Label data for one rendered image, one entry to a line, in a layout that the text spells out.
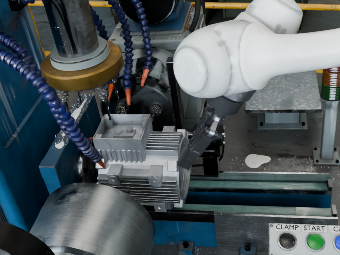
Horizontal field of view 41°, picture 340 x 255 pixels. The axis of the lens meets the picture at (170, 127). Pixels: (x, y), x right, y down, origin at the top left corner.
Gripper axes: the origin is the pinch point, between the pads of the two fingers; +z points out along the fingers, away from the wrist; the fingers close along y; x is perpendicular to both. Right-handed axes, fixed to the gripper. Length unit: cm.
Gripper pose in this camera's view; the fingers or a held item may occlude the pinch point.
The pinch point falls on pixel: (189, 156)
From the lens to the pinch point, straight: 104.3
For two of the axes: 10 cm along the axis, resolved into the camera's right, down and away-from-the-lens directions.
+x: 9.1, 4.0, 1.1
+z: -3.8, 7.0, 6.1
